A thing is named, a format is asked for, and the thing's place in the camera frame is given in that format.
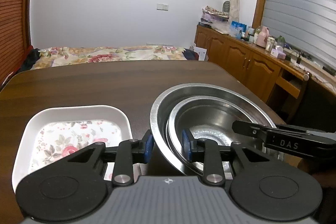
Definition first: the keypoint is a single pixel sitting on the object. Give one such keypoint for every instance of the grey window blind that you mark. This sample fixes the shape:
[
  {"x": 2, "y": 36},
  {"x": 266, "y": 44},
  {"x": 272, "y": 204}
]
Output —
[{"x": 308, "y": 25}]

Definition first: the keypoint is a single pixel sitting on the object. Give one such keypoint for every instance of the pink tissue box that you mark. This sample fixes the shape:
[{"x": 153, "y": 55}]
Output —
[{"x": 278, "y": 52}]

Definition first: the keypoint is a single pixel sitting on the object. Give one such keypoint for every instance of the floral bed quilt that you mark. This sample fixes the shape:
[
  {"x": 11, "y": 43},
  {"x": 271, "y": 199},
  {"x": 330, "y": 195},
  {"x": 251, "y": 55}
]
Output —
[{"x": 62, "y": 56}]

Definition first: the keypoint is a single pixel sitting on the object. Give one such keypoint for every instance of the pink kettle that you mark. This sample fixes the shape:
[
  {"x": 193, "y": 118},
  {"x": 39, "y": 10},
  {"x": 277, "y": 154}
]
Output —
[{"x": 263, "y": 37}]

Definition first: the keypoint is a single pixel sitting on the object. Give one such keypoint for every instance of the wooden louvered wardrobe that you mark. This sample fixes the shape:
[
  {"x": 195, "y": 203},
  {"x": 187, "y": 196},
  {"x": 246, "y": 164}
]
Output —
[{"x": 15, "y": 35}]

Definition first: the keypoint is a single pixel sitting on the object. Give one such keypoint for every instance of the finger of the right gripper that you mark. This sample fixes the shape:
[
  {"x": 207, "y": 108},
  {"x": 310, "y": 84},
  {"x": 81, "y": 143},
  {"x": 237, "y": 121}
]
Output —
[
  {"x": 302, "y": 127},
  {"x": 261, "y": 131}
]

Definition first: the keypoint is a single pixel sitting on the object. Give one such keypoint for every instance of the right hand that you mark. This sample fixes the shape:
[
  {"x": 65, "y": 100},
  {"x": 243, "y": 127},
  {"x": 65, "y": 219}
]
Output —
[{"x": 323, "y": 170}]

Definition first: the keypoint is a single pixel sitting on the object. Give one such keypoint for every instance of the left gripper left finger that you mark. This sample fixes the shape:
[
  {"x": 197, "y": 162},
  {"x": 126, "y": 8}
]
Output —
[{"x": 131, "y": 151}]

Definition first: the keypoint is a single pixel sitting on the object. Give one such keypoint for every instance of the deep steel bowl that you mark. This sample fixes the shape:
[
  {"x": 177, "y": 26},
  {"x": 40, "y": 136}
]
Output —
[{"x": 210, "y": 117}]

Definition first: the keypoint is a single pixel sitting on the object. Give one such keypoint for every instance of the white paper bag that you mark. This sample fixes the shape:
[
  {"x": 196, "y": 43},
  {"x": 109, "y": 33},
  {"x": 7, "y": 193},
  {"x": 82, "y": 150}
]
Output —
[{"x": 202, "y": 53}]

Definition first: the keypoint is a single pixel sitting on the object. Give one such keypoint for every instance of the blue box on sideboard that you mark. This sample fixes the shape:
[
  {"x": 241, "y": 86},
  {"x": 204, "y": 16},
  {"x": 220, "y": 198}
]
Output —
[{"x": 237, "y": 29}]

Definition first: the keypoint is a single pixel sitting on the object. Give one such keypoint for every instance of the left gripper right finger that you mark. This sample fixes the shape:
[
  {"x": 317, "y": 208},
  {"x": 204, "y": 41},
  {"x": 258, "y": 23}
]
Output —
[{"x": 196, "y": 150}]

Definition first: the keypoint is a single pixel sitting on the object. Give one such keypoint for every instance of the white wall switch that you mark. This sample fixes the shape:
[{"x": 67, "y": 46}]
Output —
[{"x": 162, "y": 7}]

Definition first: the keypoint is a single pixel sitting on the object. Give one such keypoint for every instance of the wooden sideboard cabinet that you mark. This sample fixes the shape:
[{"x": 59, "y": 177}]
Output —
[{"x": 284, "y": 86}]

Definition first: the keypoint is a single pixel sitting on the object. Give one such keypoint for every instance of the large steel basin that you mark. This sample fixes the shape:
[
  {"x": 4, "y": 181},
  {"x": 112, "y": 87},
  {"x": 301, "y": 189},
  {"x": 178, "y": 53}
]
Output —
[{"x": 163, "y": 105}]

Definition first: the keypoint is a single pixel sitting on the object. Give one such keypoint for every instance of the stack of folded fabrics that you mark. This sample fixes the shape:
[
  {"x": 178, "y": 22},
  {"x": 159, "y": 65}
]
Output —
[{"x": 211, "y": 15}]

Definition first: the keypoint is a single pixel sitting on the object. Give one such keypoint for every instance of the white floral square plate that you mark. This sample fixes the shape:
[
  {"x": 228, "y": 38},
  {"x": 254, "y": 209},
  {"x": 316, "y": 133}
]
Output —
[{"x": 57, "y": 132}]

